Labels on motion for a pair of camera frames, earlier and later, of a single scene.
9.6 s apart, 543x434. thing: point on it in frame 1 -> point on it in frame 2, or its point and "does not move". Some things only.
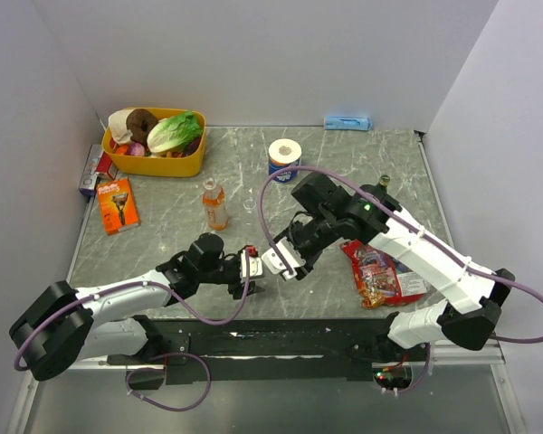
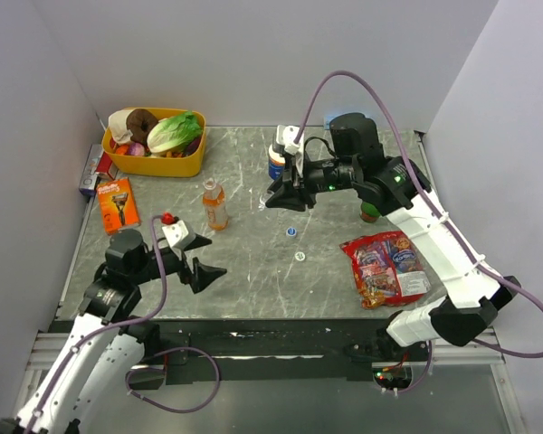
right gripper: x=290 y=231 -> x=289 y=197
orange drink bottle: x=214 y=201 does not move
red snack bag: x=382 y=279 does not move
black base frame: x=267 y=349 does not move
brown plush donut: x=140 y=121 does not move
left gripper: x=235 y=287 -> x=203 y=274
